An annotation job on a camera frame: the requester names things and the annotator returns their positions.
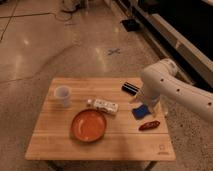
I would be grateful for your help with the wooden folding table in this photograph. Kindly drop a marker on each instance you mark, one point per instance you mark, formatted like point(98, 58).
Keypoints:
point(123, 141)

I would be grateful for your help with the long white black counter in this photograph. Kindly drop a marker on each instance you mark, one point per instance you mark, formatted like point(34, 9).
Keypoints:
point(184, 28)

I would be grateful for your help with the black rectangular box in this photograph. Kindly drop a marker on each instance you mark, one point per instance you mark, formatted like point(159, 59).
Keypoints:
point(130, 88)

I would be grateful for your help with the white plastic cup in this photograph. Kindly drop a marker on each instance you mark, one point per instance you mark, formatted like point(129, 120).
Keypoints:
point(63, 95)

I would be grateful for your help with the black floor mat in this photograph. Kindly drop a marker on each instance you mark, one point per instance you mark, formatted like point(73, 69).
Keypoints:
point(130, 25)

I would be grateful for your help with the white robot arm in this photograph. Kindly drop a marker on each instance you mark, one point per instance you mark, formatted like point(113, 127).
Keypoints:
point(160, 79)

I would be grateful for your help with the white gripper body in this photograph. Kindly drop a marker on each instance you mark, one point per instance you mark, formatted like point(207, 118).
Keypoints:
point(149, 97)

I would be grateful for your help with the orange ceramic bowl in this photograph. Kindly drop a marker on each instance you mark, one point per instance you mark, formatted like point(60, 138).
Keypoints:
point(88, 125)

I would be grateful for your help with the white plastic bottle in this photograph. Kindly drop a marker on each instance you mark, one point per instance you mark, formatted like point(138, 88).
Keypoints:
point(103, 105)

